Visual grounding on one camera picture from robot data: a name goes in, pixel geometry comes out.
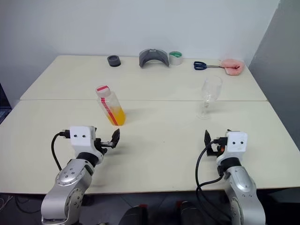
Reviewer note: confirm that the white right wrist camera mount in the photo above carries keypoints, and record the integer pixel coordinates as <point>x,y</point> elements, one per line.
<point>236,144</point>

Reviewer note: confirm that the clear wine glass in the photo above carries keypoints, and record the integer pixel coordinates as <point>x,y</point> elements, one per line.
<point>212,86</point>

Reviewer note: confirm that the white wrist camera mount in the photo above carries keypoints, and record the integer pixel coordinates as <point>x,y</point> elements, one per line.
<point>236,144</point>
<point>80,138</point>

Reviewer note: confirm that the tape roll with green core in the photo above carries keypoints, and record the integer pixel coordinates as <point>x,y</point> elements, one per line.
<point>175,58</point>

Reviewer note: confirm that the dark laptop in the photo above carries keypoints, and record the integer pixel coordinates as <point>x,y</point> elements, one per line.
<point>3,105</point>

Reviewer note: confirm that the white red-banded bottle cap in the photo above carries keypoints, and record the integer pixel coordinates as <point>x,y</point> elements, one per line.
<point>102,90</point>

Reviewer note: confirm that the grey curved visor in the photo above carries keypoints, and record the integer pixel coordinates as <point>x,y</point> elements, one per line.
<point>152,56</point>

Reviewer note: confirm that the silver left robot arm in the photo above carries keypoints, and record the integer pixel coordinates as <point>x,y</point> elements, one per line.
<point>70,178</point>

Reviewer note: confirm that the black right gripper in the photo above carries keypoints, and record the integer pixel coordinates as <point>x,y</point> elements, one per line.
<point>212,152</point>

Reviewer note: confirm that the dark rounded shape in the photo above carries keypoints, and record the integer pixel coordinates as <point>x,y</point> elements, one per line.
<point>133,215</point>

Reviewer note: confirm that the pink plush cloth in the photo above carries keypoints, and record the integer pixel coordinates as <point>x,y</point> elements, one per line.
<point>233,66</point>

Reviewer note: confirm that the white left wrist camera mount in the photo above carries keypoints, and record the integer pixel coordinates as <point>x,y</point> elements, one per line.
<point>80,138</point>

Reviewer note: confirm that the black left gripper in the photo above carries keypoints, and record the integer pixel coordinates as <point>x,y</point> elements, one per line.
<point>100,145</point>

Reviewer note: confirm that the plastic bottle orange juice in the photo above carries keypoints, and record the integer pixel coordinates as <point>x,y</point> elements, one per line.
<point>114,112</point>

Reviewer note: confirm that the black tape roll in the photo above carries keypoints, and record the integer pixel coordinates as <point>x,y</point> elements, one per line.
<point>114,61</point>

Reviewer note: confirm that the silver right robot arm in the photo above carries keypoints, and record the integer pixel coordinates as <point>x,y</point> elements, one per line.
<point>243,187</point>

